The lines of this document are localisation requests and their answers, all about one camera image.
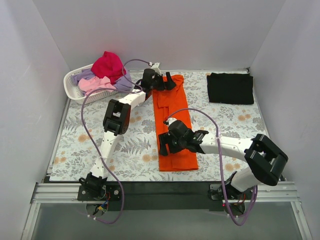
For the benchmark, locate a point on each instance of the orange t shirt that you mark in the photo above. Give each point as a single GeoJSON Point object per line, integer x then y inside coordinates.
{"type": "Point", "coordinates": [174, 102]}

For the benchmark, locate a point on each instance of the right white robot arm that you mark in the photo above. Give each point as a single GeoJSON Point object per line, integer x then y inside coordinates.
{"type": "Point", "coordinates": [265, 160]}

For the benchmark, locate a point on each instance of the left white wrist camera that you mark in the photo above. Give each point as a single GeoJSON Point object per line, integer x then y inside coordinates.
{"type": "Point", "coordinates": [156, 67]}

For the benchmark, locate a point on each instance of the folded black t shirt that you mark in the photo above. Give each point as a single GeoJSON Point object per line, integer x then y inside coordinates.
{"type": "Point", "coordinates": [230, 88]}

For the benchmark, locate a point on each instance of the pink t shirt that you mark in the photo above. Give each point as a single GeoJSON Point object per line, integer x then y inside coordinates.
{"type": "Point", "coordinates": [89, 85]}

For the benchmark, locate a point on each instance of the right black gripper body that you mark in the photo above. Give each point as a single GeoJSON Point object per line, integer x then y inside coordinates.
{"type": "Point", "coordinates": [168, 141]}

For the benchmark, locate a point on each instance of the lavender t shirt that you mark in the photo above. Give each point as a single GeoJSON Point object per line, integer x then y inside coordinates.
{"type": "Point", "coordinates": [122, 83]}

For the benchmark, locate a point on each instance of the magenta t shirt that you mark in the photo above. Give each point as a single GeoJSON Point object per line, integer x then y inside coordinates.
{"type": "Point", "coordinates": [109, 65]}

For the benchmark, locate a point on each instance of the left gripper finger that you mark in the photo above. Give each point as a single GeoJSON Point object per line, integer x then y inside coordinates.
{"type": "Point", "coordinates": [169, 78]}
{"type": "Point", "coordinates": [167, 85]}

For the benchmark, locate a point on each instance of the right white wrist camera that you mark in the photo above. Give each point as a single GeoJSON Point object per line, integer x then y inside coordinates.
{"type": "Point", "coordinates": [169, 121]}

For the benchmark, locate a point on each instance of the white plastic laundry basket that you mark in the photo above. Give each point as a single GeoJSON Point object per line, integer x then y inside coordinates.
{"type": "Point", "coordinates": [74, 93]}

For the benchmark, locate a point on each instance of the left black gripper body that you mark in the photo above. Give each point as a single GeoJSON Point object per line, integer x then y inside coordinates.
{"type": "Point", "coordinates": [163, 82]}

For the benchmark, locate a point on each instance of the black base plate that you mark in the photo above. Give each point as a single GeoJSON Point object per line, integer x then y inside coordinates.
{"type": "Point", "coordinates": [156, 195]}

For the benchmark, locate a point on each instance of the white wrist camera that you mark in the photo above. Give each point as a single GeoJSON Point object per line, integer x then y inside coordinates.
{"type": "Point", "coordinates": [169, 121]}
{"type": "Point", "coordinates": [156, 67]}

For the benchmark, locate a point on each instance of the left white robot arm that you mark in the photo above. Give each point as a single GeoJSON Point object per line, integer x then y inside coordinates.
{"type": "Point", "coordinates": [116, 123]}

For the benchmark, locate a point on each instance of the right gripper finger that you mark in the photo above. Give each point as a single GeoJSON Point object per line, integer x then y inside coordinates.
{"type": "Point", "coordinates": [174, 147]}
{"type": "Point", "coordinates": [164, 143]}

